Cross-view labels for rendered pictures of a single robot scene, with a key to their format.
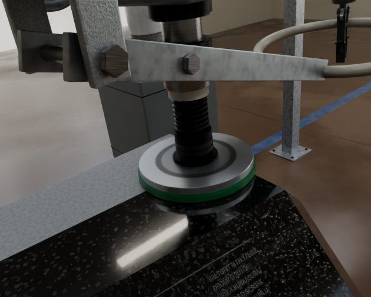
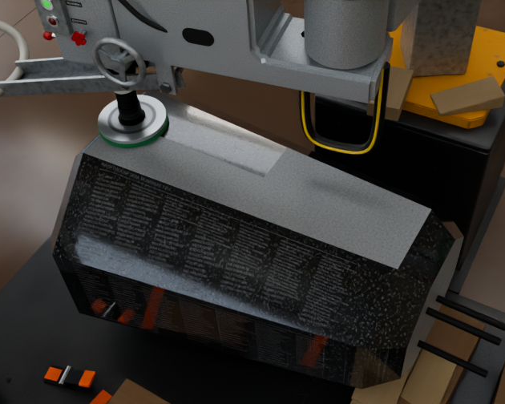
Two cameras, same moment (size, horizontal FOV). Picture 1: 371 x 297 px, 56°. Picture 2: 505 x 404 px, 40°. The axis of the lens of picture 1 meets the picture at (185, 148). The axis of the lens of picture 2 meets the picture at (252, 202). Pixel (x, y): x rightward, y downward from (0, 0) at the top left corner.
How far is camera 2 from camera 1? 2.13 m
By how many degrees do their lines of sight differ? 83
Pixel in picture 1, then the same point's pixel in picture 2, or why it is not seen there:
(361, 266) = (26, 208)
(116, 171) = (142, 157)
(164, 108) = not seen: outside the picture
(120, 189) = (160, 147)
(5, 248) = (219, 166)
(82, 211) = (184, 152)
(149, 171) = (152, 129)
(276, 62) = not seen: hidden behind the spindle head
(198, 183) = (160, 107)
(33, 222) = (198, 167)
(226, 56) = not seen: hidden behind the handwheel
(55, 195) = (172, 173)
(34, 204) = (183, 178)
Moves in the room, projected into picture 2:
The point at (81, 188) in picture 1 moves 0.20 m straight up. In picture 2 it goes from (163, 164) to (151, 113)
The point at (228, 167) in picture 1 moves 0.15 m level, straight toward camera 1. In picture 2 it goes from (143, 101) to (188, 90)
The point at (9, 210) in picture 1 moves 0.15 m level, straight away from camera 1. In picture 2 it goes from (191, 185) to (159, 220)
